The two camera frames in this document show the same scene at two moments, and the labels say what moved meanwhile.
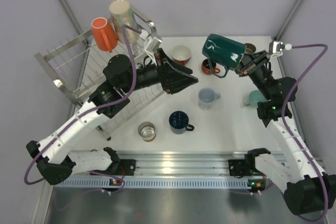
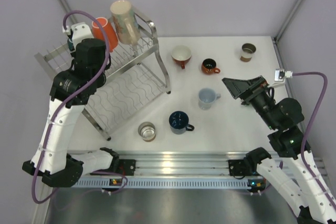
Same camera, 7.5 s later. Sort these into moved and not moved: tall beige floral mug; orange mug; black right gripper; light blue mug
Moved: black right gripper
Not moved: tall beige floral mug; light blue mug; orange mug
